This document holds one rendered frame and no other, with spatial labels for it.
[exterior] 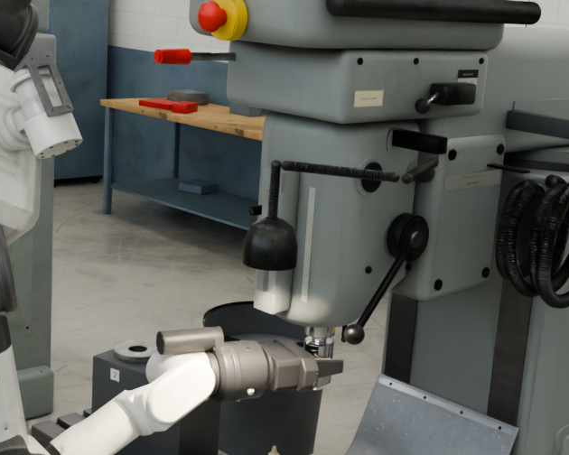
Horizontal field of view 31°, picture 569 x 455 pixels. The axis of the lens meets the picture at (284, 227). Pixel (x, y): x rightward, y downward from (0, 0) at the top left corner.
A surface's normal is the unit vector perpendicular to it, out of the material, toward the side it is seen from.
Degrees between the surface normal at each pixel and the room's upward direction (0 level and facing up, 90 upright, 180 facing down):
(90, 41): 90
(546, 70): 90
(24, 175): 58
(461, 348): 90
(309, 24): 90
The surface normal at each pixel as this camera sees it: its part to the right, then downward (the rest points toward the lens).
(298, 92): -0.71, 0.11
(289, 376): 0.46, 0.24
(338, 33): 0.69, 0.36
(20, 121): -0.54, 0.15
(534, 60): 0.71, 0.13
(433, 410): -0.60, -0.33
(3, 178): 0.75, -0.36
